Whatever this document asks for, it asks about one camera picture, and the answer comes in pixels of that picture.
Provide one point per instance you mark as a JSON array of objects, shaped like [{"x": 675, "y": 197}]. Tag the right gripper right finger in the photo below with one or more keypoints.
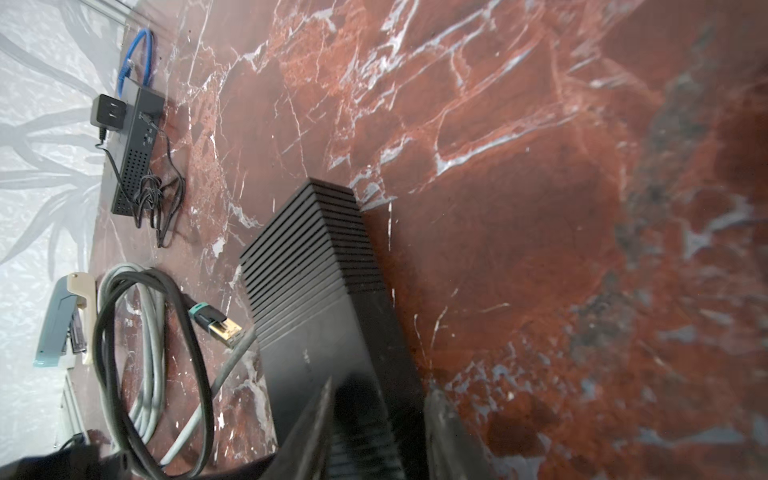
[{"x": 452, "y": 451}]

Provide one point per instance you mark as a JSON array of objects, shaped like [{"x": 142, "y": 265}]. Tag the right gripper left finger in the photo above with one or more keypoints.
[{"x": 306, "y": 450}]

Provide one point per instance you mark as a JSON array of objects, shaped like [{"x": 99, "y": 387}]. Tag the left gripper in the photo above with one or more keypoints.
[{"x": 78, "y": 462}]

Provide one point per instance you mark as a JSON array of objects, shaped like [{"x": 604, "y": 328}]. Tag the small black network switch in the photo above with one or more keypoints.
[{"x": 323, "y": 315}]

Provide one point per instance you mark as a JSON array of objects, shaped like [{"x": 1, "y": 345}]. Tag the beige teal handheld device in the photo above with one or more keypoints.
[{"x": 69, "y": 321}]

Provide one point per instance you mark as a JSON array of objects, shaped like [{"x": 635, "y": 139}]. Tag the black power adapter left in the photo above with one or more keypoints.
[{"x": 108, "y": 113}]

